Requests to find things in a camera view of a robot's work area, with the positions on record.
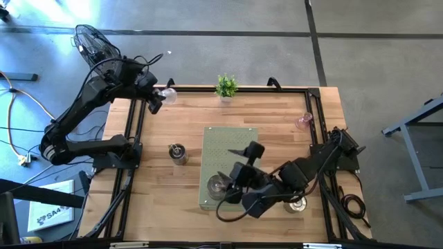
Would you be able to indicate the green plant in white pot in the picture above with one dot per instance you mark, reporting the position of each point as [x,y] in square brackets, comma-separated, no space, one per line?
[226,86]

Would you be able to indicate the green perforated metal shelf riser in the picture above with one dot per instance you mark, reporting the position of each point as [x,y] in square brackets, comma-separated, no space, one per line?
[214,148]

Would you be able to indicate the black slanted beam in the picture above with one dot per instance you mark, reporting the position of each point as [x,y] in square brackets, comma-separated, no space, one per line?
[34,193]

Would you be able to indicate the black floor bar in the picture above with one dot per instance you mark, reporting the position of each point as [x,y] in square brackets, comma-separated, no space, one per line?
[19,76]

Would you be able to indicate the grey metal desk frame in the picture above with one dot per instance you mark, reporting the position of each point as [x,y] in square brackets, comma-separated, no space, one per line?
[413,155]

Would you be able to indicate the white printed box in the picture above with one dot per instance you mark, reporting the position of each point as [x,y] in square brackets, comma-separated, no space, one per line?
[48,207]

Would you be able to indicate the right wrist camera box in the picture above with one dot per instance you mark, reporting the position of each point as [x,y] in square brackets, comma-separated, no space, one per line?
[257,205]

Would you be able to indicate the silver scented candle tin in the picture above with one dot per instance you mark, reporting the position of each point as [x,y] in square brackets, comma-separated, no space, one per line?
[216,188]
[297,207]
[179,155]

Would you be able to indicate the pink ribbed glass candle holder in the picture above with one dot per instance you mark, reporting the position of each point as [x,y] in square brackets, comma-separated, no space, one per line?
[303,122]

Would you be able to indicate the silver metal bracket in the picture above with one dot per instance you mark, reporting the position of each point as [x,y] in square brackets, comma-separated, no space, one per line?
[322,246]
[128,245]

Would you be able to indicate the right arm's gripper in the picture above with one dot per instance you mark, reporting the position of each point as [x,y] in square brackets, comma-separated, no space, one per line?
[247,176]

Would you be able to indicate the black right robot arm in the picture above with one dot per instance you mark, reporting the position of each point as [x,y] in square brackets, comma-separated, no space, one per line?
[311,162]

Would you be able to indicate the black chair back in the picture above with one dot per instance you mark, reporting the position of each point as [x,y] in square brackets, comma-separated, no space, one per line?
[8,221]

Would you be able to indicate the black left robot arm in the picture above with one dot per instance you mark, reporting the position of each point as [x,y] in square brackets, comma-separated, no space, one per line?
[86,97]

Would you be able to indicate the clear glass candle holder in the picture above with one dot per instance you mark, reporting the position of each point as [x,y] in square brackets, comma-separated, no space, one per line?
[170,96]

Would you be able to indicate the black aluminium table frame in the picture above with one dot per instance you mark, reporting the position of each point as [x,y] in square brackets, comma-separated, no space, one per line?
[259,90]

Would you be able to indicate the left arm's gripper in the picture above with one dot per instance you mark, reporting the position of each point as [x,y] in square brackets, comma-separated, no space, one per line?
[147,84]

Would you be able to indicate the white power plug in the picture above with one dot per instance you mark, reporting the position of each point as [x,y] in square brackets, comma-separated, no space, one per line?
[24,159]

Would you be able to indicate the black floor fan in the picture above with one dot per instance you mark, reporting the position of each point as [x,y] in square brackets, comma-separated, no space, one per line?
[90,41]

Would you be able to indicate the small yellow object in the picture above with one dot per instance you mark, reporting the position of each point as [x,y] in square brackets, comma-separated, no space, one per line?
[31,239]

